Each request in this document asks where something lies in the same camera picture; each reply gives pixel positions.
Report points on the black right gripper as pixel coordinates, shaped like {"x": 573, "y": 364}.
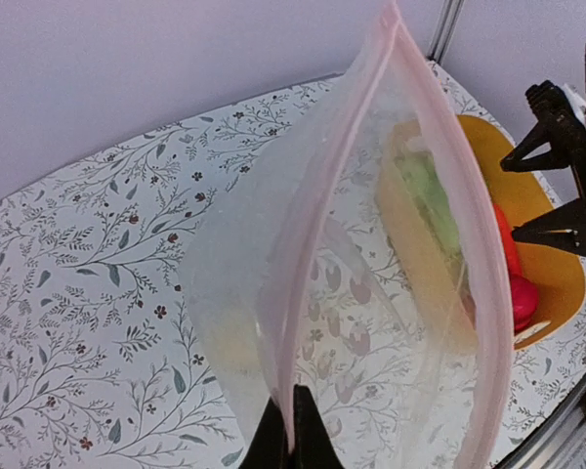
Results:
{"x": 557, "y": 141}

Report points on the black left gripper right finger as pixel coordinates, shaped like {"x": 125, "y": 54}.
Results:
{"x": 312, "y": 447}

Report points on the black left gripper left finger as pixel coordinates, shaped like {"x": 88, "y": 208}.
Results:
{"x": 269, "y": 447}

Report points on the red toy bell pepper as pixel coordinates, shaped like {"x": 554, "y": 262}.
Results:
{"x": 524, "y": 301}

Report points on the clear zip top bag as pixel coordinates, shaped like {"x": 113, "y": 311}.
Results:
{"x": 330, "y": 183}

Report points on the orange toy carrot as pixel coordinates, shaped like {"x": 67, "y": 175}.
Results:
{"x": 510, "y": 249}

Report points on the yellow plastic basket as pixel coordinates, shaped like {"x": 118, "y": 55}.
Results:
{"x": 558, "y": 276}

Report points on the green toy grape bunch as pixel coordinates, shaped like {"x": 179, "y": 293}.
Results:
{"x": 423, "y": 184}

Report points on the floral patterned table mat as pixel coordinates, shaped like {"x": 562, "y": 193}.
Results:
{"x": 99, "y": 365}

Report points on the right aluminium corner post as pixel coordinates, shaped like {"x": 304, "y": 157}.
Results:
{"x": 446, "y": 26}

